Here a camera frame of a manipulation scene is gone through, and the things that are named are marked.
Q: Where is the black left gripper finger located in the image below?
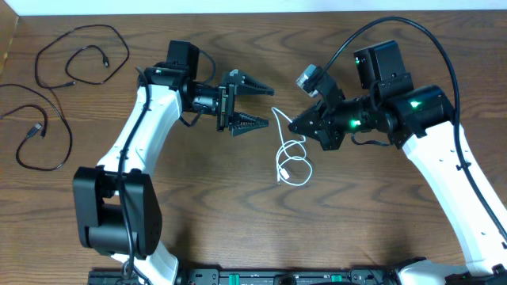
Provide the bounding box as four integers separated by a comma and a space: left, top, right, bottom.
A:
228, 69, 275, 96
229, 112, 269, 137

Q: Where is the white cable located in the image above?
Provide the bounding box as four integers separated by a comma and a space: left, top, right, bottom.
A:
270, 106, 314, 188

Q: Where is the thin black cable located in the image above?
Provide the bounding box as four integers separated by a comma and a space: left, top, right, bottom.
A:
33, 24, 131, 89

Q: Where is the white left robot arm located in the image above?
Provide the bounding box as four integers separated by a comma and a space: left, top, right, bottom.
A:
73, 40, 275, 284

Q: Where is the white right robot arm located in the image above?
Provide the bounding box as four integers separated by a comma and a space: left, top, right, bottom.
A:
289, 40, 506, 284

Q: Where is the cardboard panel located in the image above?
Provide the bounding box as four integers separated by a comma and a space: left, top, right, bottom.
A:
0, 0, 19, 72

